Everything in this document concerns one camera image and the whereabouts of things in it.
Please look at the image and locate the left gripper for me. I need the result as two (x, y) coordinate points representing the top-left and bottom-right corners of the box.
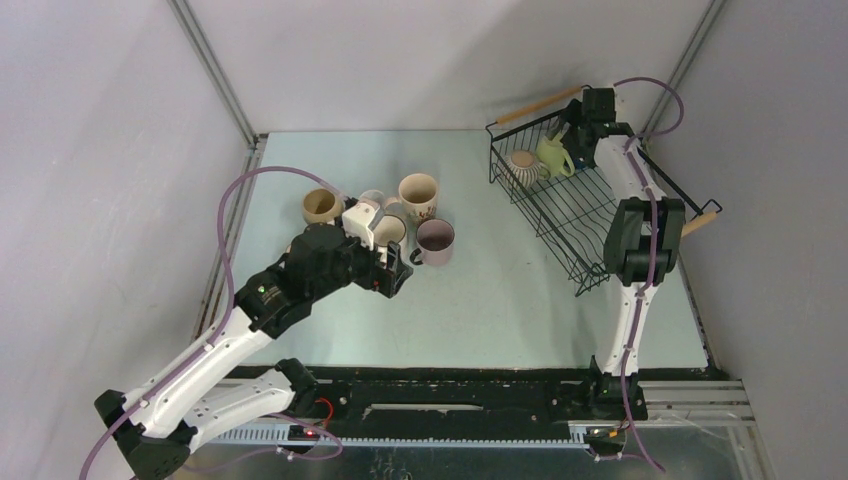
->
(309, 225), (412, 302)

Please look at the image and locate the white ribbed black-rimmed mug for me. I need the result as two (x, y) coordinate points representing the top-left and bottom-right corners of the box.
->
(374, 215), (408, 261)

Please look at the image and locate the lilac mug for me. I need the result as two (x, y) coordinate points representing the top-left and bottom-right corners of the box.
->
(409, 218), (455, 267)

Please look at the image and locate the small white cup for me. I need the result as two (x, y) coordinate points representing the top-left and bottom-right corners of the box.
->
(358, 189), (386, 208)

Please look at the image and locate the floral patterned mug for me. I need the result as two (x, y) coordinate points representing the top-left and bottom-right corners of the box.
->
(384, 173), (439, 226)

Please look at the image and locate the beige ceramic cup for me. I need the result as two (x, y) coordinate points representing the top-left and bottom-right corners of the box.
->
(301, 188), (344, 225)

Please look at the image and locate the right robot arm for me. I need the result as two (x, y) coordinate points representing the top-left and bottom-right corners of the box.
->
(536, 87), (685, 418)

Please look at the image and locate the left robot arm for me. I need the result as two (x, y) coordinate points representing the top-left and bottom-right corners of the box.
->
(95, 224), (412, 479)

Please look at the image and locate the light green mug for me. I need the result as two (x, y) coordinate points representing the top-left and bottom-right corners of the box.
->
(535, 134), (576, 178)

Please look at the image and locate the white ribbed cup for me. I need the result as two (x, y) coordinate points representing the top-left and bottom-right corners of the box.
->
(506, 150), (550, 189)

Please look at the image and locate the black wire dish rack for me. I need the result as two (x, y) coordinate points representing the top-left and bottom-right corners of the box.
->
(485, 85), (722, 294)

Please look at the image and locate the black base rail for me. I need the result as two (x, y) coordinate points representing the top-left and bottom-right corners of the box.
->
(253, 362), (649, 444)

